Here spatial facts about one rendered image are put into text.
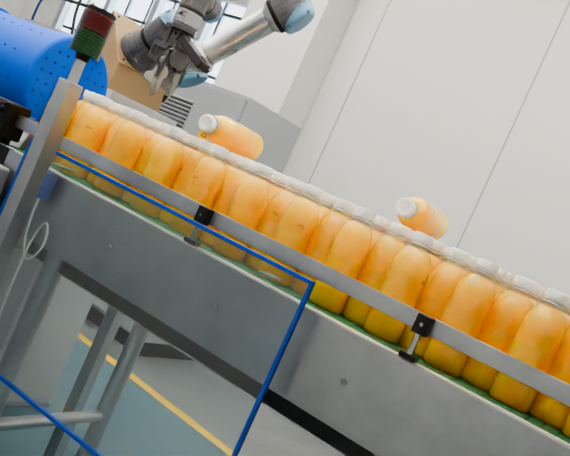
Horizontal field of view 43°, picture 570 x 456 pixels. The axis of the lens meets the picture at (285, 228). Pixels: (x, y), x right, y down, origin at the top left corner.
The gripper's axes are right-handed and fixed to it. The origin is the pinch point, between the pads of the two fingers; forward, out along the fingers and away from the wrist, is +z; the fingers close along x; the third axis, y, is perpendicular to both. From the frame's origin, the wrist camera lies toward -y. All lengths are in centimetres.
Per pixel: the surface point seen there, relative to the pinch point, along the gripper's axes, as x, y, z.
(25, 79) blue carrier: 25.6, 21.4, 11.1
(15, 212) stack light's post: 50, -22, 36
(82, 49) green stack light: 50, -22, 1
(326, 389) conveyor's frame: 35, -94, 38
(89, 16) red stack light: 51, -21, -6
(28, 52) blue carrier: 25.3, 25.1, 4.3
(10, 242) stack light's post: 48, -22, 43
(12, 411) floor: -31, 32, 118
